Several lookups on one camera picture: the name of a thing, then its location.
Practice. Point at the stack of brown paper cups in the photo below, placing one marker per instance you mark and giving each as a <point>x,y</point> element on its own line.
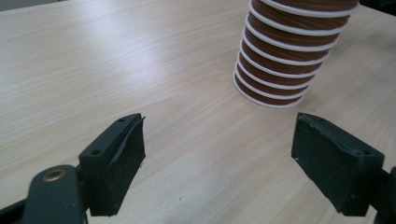
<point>280,65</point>

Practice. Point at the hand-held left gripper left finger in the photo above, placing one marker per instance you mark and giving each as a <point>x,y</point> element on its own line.
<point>121,161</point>

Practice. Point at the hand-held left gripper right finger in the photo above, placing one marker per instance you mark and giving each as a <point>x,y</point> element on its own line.
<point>336,165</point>

